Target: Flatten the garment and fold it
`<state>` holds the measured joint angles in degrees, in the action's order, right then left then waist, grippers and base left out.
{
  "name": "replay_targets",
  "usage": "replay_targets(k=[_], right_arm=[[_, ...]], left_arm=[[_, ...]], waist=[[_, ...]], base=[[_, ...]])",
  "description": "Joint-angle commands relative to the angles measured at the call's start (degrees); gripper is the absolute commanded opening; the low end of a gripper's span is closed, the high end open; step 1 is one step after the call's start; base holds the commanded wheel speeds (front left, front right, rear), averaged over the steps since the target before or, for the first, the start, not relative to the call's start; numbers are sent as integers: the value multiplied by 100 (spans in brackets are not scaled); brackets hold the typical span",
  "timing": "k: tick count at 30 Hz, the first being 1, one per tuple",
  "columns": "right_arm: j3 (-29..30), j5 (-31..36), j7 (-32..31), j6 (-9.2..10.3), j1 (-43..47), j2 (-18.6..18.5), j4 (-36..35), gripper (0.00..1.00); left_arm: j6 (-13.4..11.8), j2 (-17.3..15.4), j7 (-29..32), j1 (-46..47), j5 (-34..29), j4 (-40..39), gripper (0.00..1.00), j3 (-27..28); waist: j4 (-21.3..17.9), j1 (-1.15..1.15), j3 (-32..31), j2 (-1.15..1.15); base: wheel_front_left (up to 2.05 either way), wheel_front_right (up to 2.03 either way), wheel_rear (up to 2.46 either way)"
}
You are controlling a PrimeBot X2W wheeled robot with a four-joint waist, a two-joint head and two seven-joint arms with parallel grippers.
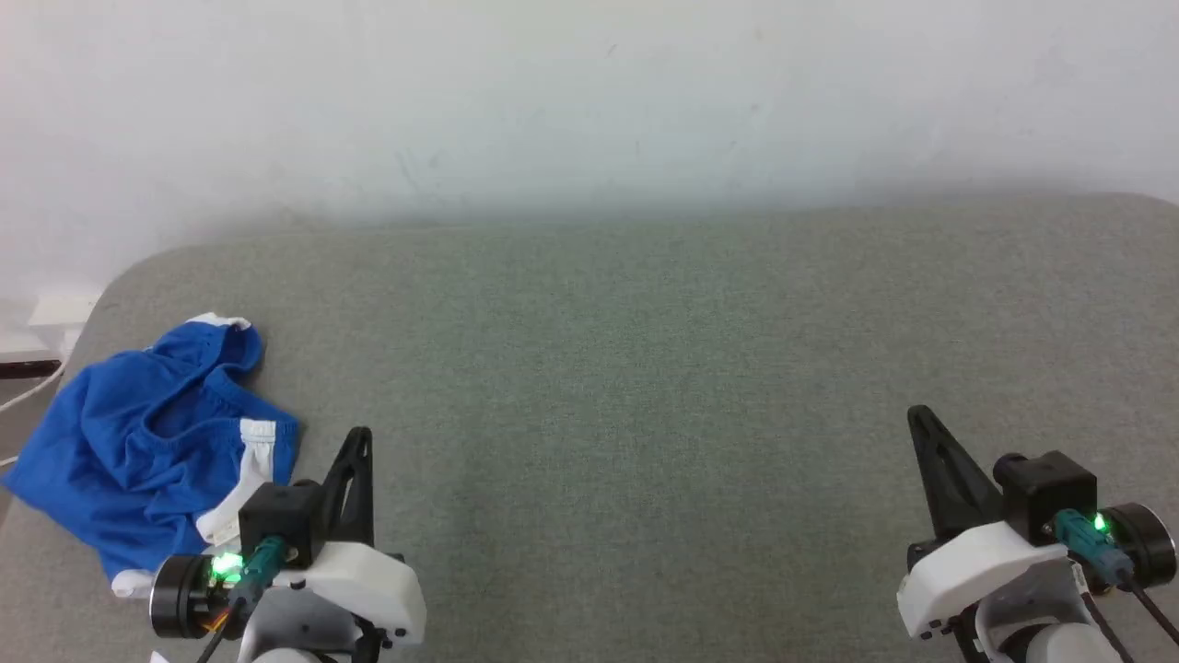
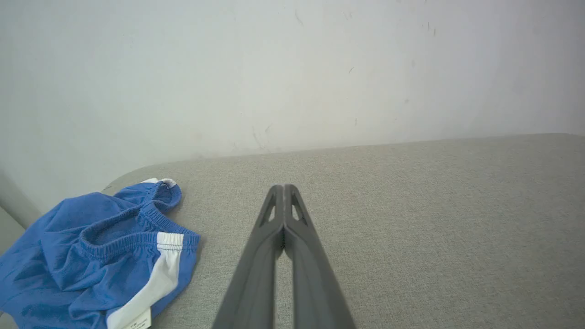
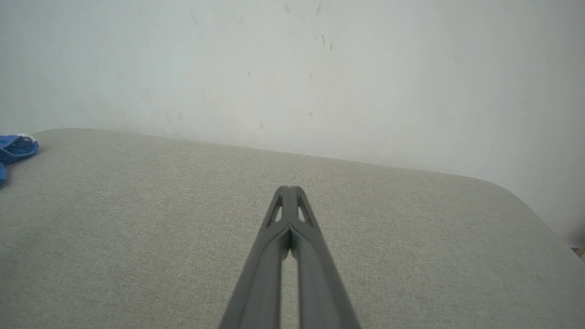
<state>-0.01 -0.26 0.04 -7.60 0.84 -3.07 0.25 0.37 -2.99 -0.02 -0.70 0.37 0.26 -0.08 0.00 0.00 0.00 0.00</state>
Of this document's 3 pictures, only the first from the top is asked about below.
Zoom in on teal plug right gripper cable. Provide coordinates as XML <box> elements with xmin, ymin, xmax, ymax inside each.
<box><xmin>1053</xmin><ymin>509</ymin><xmax>1179</xmax><ymax>646</ymax></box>

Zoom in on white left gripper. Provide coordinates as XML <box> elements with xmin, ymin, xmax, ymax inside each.
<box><xmin>149</xmin><ymin>426</ymin><xmax>427</xmax><ymax>647</ymax></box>

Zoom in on blue shorts with white trim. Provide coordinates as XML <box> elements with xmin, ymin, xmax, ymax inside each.
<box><xmin>0</xmin><ymin>313</ymin><xmax>302</xmax><ymax>599</ymax></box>

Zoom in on teal plug left gripper cable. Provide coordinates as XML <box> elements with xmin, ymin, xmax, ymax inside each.
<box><xmin>195</xmin><ymin>537</ymin><xmax>288</xmax><ymax>663</ymax></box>

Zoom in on grey fabric sofa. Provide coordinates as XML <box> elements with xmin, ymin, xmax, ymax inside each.
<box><xmin>0</xmin><ymin>192</ymin><xmax>1179</xmax><ymax>663</ymax></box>

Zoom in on thin white cable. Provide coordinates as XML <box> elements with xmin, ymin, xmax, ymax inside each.
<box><xmin>0</xmin><ymin>361</ymin><xmax>67</xmax><ymax>467</ymax></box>

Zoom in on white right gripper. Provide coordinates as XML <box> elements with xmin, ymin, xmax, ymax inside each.
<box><xmin>896</xmin><ymin>404</ymin><xmax>1178</xmax><ymax>642</ymax></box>

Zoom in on teal plug gripper cable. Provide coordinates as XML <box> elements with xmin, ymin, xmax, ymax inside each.
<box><xmin>195</xmin><ymin>537</ymin><xmax>288</xmax><ymax>663</ymax></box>
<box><xmin>1053</xmin><ymin>509</ymin><xmax>1179</xmax><ymax>646</ymax></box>

